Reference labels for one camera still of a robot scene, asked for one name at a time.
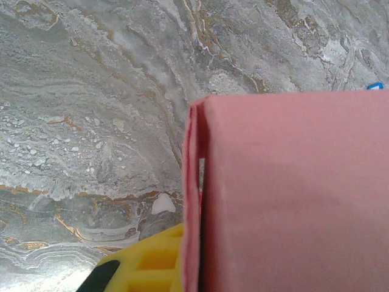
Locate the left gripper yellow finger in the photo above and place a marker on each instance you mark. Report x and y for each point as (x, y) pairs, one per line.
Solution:
(152, 258)

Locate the pink paper box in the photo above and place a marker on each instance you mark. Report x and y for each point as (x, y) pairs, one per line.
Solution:
(288, 188)

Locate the blue key tag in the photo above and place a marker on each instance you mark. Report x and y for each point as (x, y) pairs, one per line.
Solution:
(375, 86)

